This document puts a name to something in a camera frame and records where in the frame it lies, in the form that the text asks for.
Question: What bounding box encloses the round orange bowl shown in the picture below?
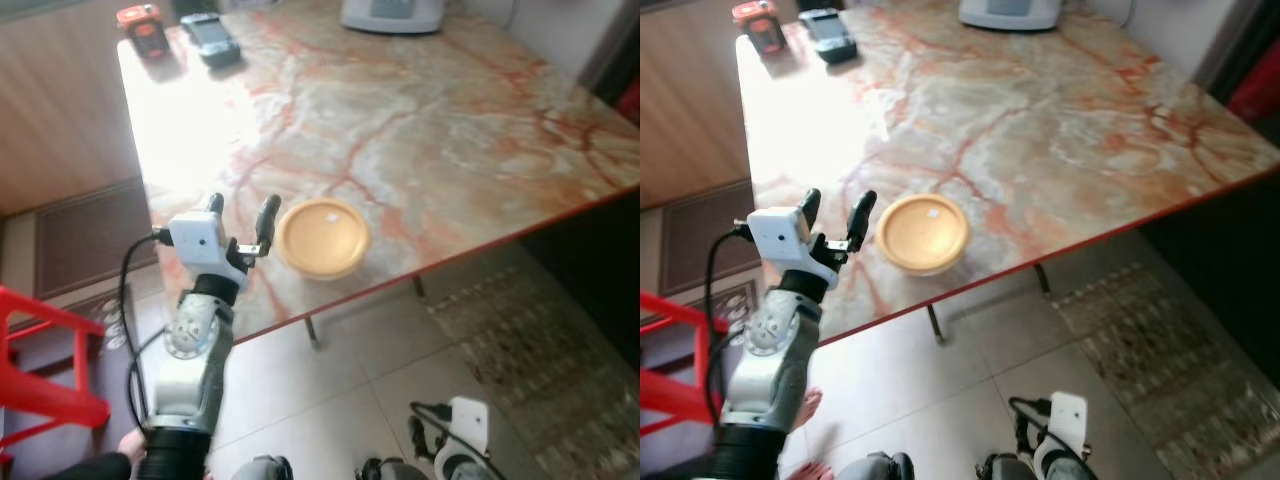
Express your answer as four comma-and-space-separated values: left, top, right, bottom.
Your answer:
275, 197, 372, 281
876, 193, 970, 276

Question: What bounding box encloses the grey robot right leg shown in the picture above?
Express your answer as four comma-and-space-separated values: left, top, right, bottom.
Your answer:
360, 457, 433, 480
978, 452, 1041, 480

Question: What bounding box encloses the grey robot leg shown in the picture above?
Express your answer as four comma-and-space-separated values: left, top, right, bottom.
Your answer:
835, 452, 916, 480
360, 457, 433, 480
232, 455, 294, 480
978, 452, 1041, 480

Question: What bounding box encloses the brown door mat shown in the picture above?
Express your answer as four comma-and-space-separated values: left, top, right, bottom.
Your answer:
35, 178, 159, 299
660, 180, 753, 296

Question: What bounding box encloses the brown patterned floor rug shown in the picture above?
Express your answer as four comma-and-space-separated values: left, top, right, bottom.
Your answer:
1050, 258, 1280, 477
425, 262, 641, 480

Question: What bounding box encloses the grey robot left leg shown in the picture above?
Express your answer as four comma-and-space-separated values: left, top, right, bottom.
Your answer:
835, 452, 916, 480
232, 455, 294, 480

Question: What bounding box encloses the grey black handheld device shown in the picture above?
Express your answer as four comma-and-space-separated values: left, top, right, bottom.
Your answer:
798, 8, 859, 64
180, 12, 244, 69

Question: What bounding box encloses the mauve floor mat with prints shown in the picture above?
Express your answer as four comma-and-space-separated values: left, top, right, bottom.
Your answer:
0, 283, 173, 479
640, 282, 771, 471

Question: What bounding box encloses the orange black handheld device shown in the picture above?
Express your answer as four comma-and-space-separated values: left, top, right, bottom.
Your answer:
115, 3, 173, 59
731, 0, 791, 56

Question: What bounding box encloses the red object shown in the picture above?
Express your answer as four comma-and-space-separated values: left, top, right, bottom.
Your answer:
615, 78, 641, 126
1225, 65, 1280, 126

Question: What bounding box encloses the red metal rack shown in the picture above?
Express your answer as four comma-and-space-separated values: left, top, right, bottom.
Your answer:
0, 285, 111, 466
640, 290, 726, 429

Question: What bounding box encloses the white appliance base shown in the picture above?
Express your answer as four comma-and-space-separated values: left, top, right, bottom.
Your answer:
958, 0, 1063, 31
340, 0, 446, 36

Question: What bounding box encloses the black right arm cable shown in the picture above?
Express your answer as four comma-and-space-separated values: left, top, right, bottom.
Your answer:
408, 400, 501, 480
1008, 396, 1101, 480

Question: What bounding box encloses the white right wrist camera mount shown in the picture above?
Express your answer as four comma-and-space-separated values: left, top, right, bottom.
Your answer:
447, 397, 491, 457
1047, 392, 1089, 453

